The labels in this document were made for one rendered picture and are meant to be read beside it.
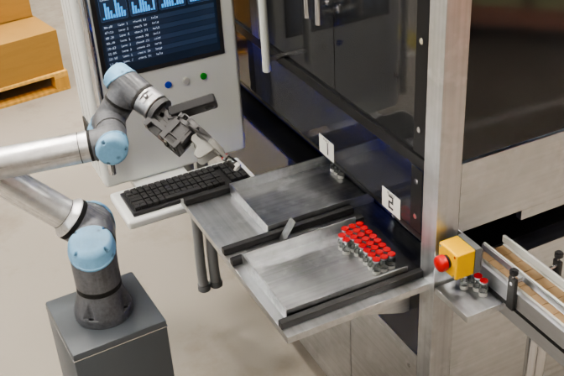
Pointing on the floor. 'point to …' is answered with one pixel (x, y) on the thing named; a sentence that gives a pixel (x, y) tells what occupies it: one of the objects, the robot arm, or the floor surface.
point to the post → (443, 145)
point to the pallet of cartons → (26, 44)
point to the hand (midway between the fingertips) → (223, 153)
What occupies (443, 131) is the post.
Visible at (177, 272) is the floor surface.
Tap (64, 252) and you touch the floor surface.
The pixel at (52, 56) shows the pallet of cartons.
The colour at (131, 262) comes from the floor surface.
